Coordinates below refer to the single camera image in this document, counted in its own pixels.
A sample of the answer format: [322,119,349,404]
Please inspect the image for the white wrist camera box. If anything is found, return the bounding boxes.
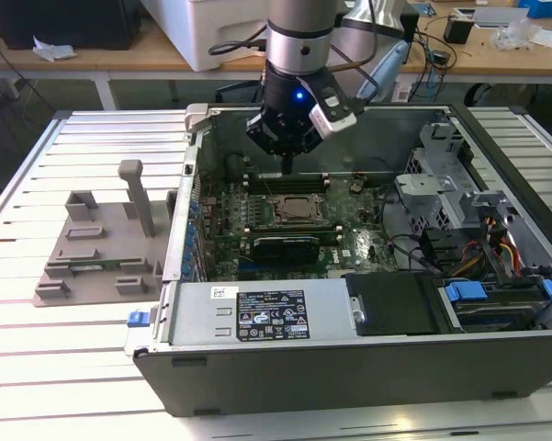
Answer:
[298,73,359,140]

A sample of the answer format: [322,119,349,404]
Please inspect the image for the CPU socket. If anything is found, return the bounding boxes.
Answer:
[266,191,327,225]

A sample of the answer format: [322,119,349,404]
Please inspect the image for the crumpled white paper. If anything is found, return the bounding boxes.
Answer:
[31,35,78,63]

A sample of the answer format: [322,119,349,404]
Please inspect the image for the grey case latch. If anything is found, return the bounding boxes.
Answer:
[184,103,220,134]

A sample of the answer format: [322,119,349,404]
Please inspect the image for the grey flat box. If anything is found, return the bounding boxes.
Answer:
[475,6,529,28]

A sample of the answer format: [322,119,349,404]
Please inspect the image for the small black box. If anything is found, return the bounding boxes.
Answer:
[443,15,475,45]

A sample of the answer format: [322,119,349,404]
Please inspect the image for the grey parts rack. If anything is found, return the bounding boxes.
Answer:
[32,158,180,308]

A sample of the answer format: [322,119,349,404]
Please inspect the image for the black upright box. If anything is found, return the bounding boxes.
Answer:
[401,12,420,46]

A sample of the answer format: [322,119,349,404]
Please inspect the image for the white plastic machine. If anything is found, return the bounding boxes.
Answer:
[140,0,270,73]

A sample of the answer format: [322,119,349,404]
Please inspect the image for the black power supply label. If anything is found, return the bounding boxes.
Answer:
[236,288,309,342]

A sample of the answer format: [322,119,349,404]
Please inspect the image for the metal socket cover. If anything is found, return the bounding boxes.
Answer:
[270,193,325,222]

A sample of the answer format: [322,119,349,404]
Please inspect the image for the hard disk in blue carrier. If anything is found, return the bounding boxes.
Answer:
[443,278,552,333]

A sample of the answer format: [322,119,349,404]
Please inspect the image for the black graphics card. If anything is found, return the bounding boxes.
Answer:
[252,234,321,266]

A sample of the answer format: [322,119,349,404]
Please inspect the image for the blue cardboard box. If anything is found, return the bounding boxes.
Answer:
[517,0,552,19]

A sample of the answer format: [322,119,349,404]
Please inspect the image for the black camera cable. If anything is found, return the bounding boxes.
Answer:
[208,22,270,57]

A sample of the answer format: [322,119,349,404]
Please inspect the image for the wooden desk white frame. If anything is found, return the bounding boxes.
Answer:
[0,17,267,111]
[401,11,552,86]

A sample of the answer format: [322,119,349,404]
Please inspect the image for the silver power supply unit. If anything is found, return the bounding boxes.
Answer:
[167,278,364,346]

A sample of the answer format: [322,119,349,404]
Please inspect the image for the large black equipment case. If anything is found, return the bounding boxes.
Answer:
[0,0,142,51]

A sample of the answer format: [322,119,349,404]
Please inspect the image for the green RAM stick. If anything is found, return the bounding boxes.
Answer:
[71,262,120,272]

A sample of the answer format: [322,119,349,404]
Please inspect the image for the open black PC case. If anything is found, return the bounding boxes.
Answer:
[123,101,552,418]

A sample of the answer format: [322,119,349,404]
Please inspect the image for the clear plastic bags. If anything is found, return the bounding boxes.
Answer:
[495,20,543,51]

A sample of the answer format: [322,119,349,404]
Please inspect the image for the black plastic shroud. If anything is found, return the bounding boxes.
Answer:
[344,273,442,335]

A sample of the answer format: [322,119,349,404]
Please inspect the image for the yellow red wire bundle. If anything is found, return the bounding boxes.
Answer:
[484,213,524,279]

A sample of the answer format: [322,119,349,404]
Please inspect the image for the metal drive cage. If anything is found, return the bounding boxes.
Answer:
[394,121,524,240]

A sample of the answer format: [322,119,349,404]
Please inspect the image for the green motherboard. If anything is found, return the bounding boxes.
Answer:
[197,176,396,281]

